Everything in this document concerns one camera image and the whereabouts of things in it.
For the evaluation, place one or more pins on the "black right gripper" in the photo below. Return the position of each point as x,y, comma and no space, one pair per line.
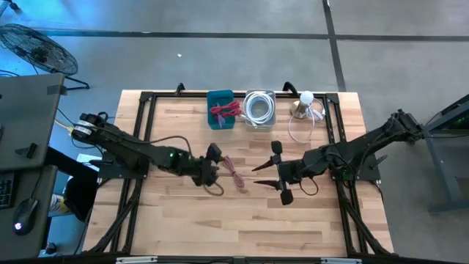
289,172

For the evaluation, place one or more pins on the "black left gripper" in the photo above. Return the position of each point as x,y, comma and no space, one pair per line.
205,172

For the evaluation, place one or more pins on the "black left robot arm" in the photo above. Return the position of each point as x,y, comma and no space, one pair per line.
128,146

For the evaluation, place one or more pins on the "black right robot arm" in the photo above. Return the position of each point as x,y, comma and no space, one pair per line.
348,154

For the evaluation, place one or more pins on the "grey plastic bin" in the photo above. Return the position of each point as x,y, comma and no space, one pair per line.
261,129

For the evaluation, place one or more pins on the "teal plastic bin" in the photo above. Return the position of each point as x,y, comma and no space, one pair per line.
212,122

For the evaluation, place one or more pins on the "bulb lamp with brass stand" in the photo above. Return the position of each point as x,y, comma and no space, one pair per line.
306,97

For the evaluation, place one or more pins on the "black clamp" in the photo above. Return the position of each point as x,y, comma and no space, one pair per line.
180,87
289,86

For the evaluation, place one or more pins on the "black chair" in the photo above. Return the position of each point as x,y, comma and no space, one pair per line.
80,198

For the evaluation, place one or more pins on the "yellow white bottle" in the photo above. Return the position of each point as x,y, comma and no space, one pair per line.
58,203

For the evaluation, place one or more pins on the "black computer mouse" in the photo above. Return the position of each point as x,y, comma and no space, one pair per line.
25,216

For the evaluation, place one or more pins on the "grey desk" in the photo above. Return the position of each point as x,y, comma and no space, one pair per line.
25,117

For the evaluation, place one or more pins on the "black keyboard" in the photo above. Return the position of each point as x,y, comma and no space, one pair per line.
5,190

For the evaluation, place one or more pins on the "black floor fan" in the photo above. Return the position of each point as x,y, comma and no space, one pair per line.
36,51

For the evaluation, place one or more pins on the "black tripod leg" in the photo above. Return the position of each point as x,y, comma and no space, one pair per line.
11,5

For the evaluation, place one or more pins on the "black aluminium table frame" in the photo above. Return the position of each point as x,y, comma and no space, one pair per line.
176,95

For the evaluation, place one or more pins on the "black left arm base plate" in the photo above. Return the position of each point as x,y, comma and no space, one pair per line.
110,170

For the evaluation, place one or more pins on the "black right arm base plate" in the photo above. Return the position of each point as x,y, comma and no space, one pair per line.
370,170

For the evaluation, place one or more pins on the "grey metal bracket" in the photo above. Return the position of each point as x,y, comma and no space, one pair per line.
135,259
340,260

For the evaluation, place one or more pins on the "grey metal desk frame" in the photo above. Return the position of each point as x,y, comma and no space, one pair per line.
434,172

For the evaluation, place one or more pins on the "black bracket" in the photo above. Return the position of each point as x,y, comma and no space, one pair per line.
26,150

